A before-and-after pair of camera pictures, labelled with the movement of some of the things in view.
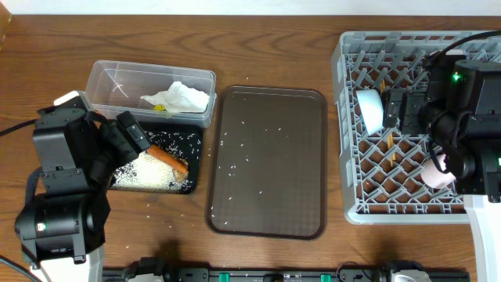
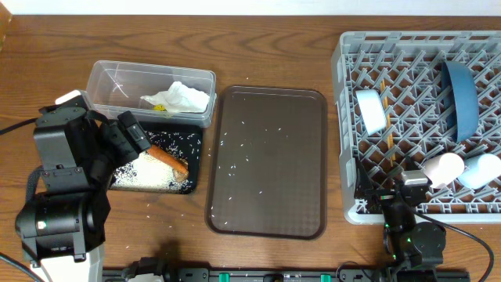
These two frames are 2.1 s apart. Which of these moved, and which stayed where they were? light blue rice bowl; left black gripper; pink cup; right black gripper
Moved: right black gripper
Stayed: light blue rice bowl; left black gripper; pink cup
